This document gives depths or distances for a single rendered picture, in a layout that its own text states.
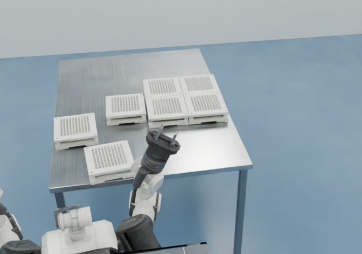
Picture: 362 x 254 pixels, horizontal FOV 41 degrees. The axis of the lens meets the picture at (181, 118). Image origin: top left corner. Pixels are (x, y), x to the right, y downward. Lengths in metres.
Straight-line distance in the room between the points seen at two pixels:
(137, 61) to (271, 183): 1.41
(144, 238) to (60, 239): 0.30
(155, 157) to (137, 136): 1.19
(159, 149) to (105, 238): 0.37
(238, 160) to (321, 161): 1.58
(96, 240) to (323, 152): 2.85
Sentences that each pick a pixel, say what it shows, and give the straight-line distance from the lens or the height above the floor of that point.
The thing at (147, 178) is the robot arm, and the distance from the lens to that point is 1.83.
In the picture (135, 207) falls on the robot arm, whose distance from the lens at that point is 2.03.
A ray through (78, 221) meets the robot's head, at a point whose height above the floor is 1.33.
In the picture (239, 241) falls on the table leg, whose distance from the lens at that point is 3.16.
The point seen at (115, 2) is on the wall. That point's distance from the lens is 5.72.
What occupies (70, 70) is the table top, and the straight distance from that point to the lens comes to 3.73.
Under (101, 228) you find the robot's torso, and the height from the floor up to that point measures 1.24.
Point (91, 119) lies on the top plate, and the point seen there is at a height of 0.92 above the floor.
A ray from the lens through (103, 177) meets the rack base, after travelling 2.61.
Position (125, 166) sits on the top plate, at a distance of 2.60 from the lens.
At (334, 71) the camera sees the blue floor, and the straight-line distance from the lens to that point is 5.62.
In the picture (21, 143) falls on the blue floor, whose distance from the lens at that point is 4.53.
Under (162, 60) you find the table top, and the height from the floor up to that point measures 0.85.
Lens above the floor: 2.55
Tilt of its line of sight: 34 degrees down
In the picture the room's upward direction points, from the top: 1 degrees counter-clockwise
